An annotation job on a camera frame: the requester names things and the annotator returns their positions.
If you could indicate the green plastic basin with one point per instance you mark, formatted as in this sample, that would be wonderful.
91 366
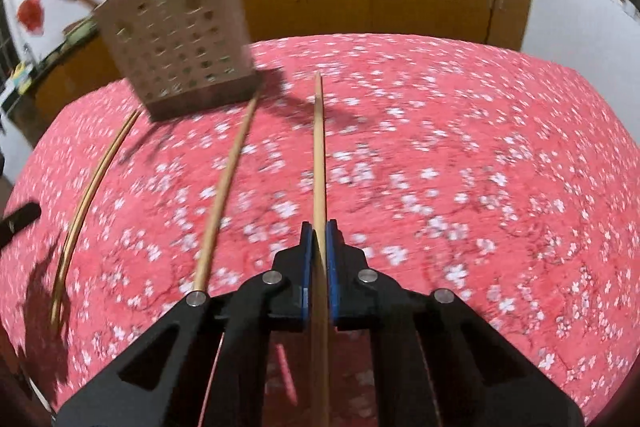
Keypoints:
81 32

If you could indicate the beige perforated chopstick holder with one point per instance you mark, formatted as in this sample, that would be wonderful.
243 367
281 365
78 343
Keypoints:
175 47

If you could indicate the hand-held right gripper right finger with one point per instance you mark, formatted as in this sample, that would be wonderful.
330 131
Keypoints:
332 267

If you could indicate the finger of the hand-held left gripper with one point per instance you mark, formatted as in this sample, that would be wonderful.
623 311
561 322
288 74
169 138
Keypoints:
20 222

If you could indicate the yellow detergent bottle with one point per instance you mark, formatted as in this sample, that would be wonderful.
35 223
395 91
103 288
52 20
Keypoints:
21 79

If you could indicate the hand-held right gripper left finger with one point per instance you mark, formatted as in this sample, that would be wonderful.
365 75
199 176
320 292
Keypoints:
306 267

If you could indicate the wooden base cabinets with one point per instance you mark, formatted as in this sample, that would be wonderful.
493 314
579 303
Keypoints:
400 2

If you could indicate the red floral tablecloth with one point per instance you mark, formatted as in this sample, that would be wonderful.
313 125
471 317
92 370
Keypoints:
450 157

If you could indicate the hanging red plastic bag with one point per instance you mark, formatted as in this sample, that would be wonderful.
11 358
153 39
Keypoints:
31 13

